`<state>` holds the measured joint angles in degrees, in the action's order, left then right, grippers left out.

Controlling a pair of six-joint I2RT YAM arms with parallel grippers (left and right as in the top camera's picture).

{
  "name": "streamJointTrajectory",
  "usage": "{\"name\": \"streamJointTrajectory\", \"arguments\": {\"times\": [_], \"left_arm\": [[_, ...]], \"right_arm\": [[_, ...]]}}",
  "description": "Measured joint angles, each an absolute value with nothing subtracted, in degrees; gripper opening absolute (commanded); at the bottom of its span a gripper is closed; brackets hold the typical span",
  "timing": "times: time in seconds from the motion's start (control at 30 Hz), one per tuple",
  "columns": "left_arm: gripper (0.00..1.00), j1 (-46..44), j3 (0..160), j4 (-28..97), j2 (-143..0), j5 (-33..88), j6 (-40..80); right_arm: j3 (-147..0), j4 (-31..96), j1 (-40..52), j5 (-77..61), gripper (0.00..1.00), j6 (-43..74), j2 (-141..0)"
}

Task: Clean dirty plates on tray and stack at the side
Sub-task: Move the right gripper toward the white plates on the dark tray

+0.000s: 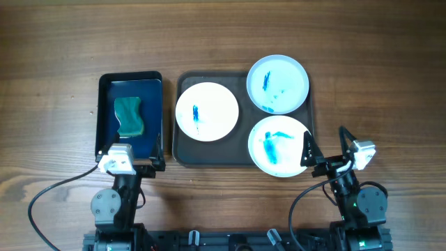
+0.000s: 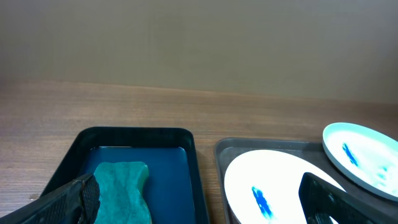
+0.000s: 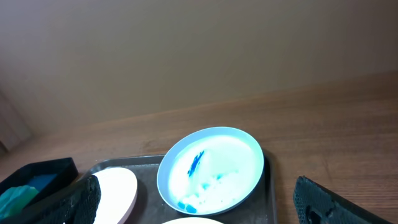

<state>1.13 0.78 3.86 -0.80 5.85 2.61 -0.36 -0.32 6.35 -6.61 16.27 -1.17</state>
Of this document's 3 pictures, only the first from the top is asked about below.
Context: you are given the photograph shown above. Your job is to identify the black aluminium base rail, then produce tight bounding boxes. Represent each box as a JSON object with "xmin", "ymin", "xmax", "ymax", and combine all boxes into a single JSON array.
[{"xmin": 82, "ymin": 228, "xmax": 394, "ymax": 251}]

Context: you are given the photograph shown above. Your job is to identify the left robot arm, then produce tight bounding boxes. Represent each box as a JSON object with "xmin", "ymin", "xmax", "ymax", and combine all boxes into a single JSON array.
[{"xmin": 82, "ymin": 134, "xmax": 166, "ymax": 251}]

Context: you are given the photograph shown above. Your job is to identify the green yellow sponge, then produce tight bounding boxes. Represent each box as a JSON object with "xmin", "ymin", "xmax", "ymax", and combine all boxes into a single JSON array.
[{"xmin": 114, "ymin": 97, "xmax": 144, "ymax": 138}]

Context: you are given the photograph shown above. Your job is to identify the white plate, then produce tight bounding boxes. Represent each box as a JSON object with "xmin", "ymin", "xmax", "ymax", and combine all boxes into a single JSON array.
[
  {"xmin": 247, "ymin": 115, "xmax": 309, "ymax": 178},
  {"xmin": 246, "ymin": 54, "xmax": 309, "ymax": 114},
  {"xmin": 175, "ymin": 82, "xmax": 239, "ymax": 142}
]

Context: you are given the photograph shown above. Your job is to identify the dark brown serving tray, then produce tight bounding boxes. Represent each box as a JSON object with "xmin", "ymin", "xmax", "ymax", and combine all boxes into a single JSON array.
[{"xmin": 171, "ymin": 70, "xmax": 314, "ymax": 169}]

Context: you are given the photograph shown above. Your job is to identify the black tray with blue water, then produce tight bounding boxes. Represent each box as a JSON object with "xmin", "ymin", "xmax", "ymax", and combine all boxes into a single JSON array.
[{"xmin": 95, "ymin": 71, "xmax": 163, "ymax": 160}]

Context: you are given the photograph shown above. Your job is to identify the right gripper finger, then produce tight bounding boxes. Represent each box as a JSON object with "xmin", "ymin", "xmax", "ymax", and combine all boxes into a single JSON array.
[
  {"xmin": 300, "ymin": 131, "xmax": 324, "ymax": 167},
  {"xmin": 339, "ymin": 126, "xmax": 357, "ymax": 155}
]

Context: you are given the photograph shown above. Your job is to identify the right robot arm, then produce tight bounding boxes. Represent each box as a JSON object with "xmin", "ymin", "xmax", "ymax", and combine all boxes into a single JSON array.
[{"xmin": 292, "ymin": 126, "xmax": 393, "ymax": 250}]

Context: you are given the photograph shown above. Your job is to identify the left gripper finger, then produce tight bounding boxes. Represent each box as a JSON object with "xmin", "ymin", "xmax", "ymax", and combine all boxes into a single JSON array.
[
  {"xmin": 149, "ymin": 133, "xmax": 164, "ymax": 166},
  {"xmin": 98, "ymin": 133, "xmax": 120, "ymax": 155}
]

